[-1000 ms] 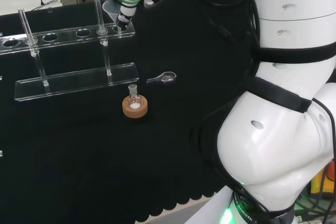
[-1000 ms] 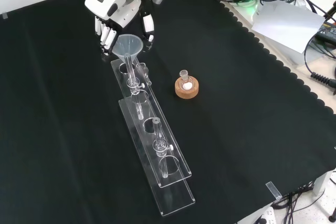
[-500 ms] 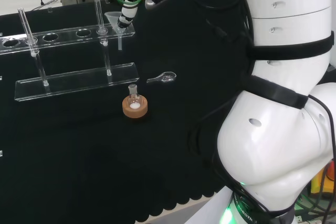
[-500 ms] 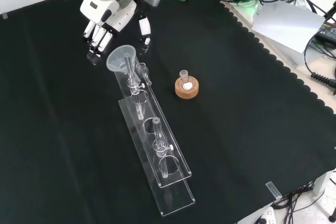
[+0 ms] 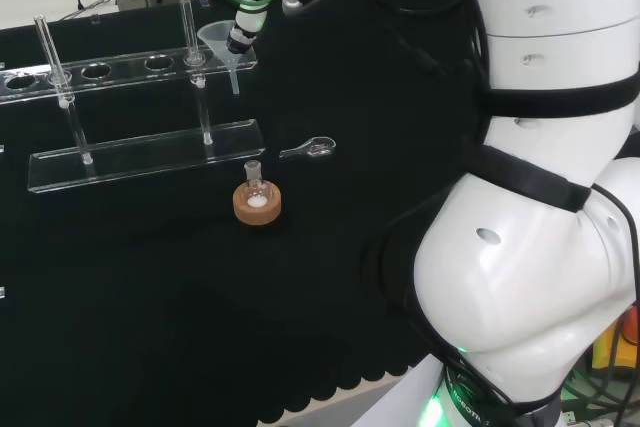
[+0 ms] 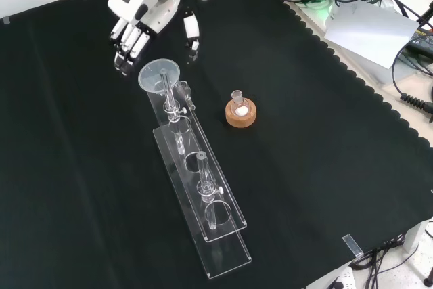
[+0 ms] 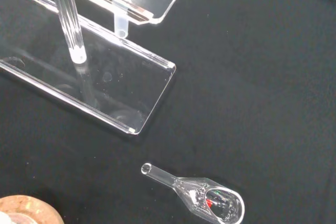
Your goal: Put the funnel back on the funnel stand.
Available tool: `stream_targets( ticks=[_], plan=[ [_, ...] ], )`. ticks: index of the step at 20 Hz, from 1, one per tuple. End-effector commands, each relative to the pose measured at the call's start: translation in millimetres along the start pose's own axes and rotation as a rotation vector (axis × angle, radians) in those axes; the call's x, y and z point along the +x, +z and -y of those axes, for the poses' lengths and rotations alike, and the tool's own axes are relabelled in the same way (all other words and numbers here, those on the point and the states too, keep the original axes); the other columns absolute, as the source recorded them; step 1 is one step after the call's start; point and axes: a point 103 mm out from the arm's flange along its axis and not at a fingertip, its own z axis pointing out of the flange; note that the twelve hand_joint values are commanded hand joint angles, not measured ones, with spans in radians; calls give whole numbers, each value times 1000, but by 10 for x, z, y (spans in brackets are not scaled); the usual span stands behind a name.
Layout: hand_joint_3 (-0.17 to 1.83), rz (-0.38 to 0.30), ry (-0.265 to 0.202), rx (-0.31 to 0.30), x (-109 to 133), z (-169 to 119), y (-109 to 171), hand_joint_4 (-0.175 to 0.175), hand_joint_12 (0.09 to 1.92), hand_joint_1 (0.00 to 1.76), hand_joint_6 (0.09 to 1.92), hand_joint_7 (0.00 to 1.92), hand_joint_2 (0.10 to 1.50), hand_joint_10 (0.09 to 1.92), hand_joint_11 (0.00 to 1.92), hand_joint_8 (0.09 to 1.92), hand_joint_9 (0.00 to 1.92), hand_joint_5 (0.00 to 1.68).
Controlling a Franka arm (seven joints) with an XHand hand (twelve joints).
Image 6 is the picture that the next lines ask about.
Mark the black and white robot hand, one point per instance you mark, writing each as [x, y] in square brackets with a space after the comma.
[145, 8]

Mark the clear plastic funnel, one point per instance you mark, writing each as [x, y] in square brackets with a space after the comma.
[152, 74]

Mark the clear acrylic funnel stand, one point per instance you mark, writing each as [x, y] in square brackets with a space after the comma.
[203, 201]

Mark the round-bottom glass flask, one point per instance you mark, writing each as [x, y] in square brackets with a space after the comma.
[237, 101]

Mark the clear tape piece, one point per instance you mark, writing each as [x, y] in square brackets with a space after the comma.
[6, 20]

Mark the pale board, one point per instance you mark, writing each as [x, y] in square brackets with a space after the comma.
[368, 28]

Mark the black bench cloth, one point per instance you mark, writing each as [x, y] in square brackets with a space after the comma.
[304, 167]

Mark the black power adapter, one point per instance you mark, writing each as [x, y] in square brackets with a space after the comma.
[421, 40]

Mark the clear cloth clip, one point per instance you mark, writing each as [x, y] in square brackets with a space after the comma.
[352, 245]

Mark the white power strip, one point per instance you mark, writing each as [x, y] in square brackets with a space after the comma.
[343, 279]

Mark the white table leg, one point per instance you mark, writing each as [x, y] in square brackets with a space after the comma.
[417, 235]

